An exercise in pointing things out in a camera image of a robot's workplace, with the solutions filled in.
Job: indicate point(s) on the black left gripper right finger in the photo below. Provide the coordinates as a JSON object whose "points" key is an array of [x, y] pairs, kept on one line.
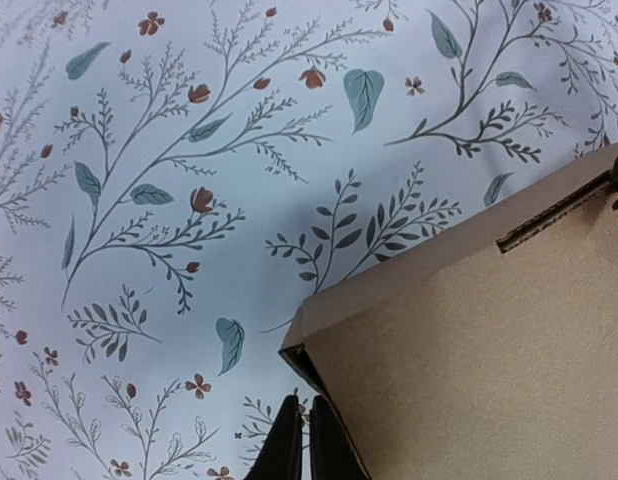
{"points": [[331, 455]]}

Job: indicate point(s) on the brown cardboard box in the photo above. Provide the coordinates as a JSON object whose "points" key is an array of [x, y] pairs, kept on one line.
{"points": [[488, 352]]}

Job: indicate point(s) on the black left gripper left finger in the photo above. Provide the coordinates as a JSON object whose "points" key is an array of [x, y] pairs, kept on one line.
{"points": [[281, 455]]}

